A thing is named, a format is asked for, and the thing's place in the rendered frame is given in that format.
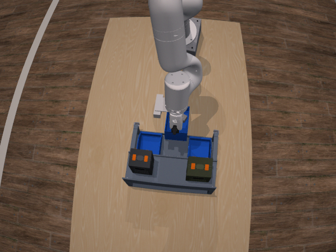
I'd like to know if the black tool case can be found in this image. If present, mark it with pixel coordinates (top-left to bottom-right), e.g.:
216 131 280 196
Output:
128 148 154 175

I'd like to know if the dark green tool case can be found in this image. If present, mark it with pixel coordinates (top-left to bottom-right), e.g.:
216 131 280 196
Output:
186 156 213 182

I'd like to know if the blue bin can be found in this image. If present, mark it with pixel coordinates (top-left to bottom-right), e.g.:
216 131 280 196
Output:
136 132 163 155
164 107 190 141
187 136 212 158

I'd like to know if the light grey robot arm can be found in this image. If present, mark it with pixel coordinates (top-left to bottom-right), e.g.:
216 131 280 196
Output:
148 0 203 118

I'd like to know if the grey shelf rack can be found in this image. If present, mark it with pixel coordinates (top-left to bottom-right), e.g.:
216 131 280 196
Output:
122 122 219 194

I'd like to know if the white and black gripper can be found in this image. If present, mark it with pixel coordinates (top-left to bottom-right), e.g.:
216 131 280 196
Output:
169 112 184 135

